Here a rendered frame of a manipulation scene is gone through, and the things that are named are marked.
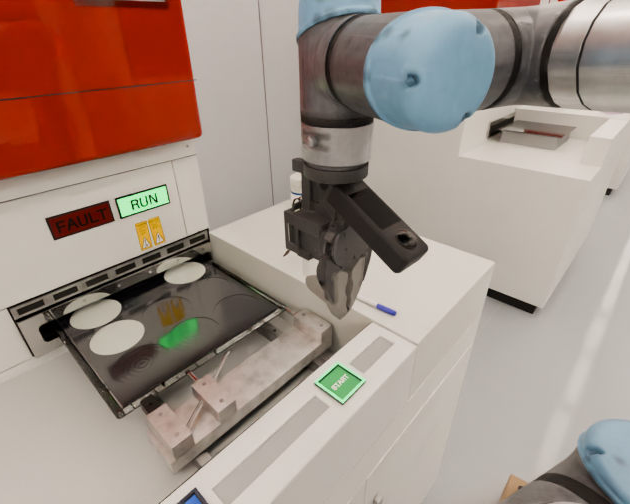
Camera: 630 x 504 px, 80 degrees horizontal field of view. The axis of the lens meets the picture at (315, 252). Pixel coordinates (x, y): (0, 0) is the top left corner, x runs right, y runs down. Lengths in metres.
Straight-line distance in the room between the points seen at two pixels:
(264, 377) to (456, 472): 1.12
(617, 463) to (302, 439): 0.33
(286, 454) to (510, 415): 1.49
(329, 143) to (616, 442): 0.37
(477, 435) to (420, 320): 1.14
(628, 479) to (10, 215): 0.91
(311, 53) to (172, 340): 0.61
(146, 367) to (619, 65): 0.75
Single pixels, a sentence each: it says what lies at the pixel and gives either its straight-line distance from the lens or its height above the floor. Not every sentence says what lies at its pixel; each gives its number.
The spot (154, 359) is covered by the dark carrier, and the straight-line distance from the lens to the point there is 0.79.
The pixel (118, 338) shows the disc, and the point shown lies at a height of 0.90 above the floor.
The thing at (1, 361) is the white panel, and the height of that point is 0.87.
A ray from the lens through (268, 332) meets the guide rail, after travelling 0.86.
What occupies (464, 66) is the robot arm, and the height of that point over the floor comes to 1.40.
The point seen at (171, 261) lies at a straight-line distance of 1.00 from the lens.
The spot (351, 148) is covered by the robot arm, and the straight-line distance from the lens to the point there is 0.38.
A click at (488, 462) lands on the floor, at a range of 1.77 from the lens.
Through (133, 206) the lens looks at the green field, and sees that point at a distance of 0.93.
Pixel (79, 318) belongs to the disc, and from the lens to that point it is 0.96.
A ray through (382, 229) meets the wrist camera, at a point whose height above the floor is 1.25.
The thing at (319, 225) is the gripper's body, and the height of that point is 1.24.
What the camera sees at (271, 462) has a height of 0.96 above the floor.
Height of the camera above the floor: 1.42
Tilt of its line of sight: 30 degrees down
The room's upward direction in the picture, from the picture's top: 1 degrees counter-clockwise
